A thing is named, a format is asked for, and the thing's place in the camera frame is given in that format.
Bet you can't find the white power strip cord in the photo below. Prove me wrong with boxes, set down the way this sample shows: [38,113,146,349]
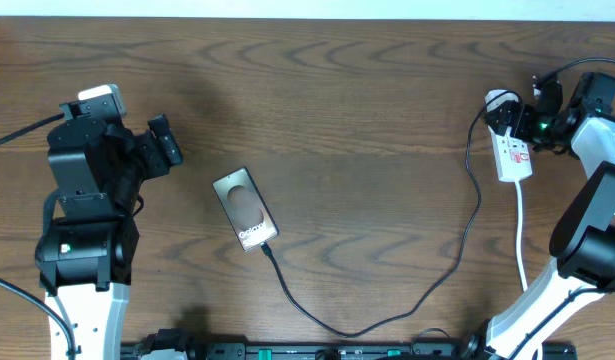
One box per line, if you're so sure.
[514,180,545,360]

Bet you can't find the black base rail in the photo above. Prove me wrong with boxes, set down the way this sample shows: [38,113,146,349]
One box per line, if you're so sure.
[120,341,579,360]

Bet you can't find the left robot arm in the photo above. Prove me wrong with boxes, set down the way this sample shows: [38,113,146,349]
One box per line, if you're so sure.
[35,94,183,359]

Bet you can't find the white power strip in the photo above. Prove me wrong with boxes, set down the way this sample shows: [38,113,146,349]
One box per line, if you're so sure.
[488,127,532,183]

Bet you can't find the bronze Galaxy smartphone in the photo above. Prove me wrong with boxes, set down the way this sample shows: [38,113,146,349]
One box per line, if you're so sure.
[213,167,280,252]

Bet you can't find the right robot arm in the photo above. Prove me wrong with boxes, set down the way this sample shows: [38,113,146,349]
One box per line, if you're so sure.
[463,72,615,359]

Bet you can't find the black USB charging cable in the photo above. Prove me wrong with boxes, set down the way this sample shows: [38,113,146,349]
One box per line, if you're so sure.
[259,90,525,339]

